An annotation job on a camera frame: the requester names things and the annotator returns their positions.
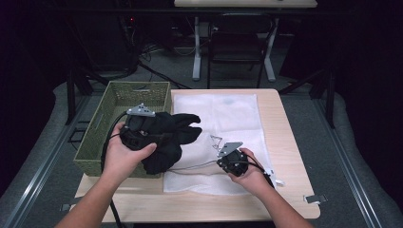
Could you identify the green woven basket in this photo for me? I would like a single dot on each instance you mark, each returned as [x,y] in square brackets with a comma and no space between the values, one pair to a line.
[92,152]

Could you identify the grey metal table bracket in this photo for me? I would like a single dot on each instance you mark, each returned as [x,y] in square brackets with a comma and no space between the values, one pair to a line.
[315,199]
[66,207]

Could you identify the dark computer tower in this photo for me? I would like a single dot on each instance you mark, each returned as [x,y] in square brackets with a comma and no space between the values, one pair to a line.
[107,41]

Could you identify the person's right hand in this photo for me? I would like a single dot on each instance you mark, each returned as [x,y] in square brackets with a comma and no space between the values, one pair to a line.
[253,180]

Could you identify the black metal stand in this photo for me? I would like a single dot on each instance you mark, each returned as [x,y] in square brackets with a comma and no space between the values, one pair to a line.
[331,101]
[71,95]

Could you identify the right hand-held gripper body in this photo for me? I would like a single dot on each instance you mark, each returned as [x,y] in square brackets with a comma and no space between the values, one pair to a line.
[234,163]

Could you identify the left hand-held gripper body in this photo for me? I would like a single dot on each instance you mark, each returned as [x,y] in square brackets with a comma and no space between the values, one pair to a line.
[136,133]

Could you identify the white desk leg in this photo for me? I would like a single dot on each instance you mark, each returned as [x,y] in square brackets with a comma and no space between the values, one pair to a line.
[196,57]
[270,63]

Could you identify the white mesh laundry bag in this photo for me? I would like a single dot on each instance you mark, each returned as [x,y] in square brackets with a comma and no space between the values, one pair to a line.
[234,120]

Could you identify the black folding chair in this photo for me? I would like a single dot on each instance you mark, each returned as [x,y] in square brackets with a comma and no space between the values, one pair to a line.
[236,46]

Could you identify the black garment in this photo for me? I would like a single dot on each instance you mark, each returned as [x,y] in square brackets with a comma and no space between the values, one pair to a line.
[168,145]

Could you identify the metal floor rail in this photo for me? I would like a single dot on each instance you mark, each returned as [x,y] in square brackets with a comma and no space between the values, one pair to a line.
[348,172]
[41,172]

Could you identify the person's left hand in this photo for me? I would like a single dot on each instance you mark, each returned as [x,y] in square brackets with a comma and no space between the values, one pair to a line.
[120,160]

